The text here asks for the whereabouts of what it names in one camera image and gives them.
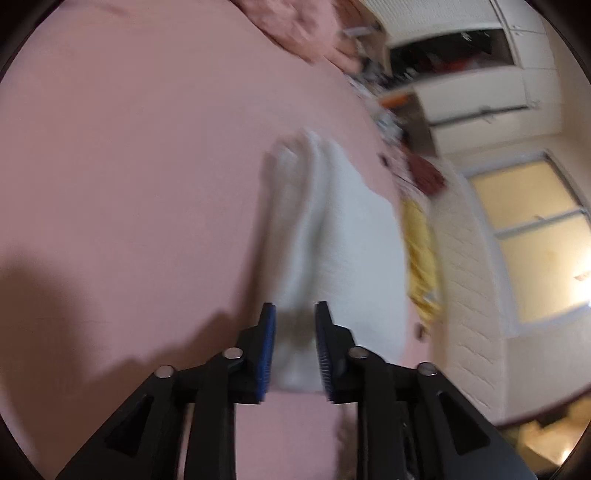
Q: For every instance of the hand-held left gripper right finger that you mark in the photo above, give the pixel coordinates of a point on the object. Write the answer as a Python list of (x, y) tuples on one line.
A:
[(323, 350)]

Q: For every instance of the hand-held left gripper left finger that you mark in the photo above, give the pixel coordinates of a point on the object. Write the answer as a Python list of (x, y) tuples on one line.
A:
[(268, 350)]

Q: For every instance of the white towel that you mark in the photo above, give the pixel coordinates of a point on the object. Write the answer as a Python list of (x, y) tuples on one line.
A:
[(351, 240)]

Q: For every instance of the hanging dark clothes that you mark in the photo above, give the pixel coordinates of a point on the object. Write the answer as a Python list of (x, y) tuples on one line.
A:
[(443, 60)]

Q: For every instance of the yellow cat print pillow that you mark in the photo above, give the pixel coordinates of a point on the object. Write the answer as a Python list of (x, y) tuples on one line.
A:
[(420, 258)]

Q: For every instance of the cream tufted headboard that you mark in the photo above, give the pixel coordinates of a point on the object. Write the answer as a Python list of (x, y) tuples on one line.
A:
[(466, 300)]

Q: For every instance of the pink bed sheet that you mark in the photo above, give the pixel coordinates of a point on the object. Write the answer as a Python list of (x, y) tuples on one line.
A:
[(138, 161)]

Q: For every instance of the orange bottle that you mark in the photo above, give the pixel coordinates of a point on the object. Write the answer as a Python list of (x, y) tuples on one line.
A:
[(397, 98)]

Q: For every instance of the white shelf cabinet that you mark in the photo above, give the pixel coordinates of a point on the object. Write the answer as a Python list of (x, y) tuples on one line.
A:
[(471, 92)]

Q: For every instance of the pink quilt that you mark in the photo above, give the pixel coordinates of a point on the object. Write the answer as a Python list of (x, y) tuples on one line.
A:
[(295, 23)]

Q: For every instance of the white louvered wardrobe door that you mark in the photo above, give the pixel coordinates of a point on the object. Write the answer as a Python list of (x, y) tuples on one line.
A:
[(429, 14)]

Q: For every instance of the window with white frame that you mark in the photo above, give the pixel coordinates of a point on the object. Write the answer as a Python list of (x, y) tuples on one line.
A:
[(545, 277)]

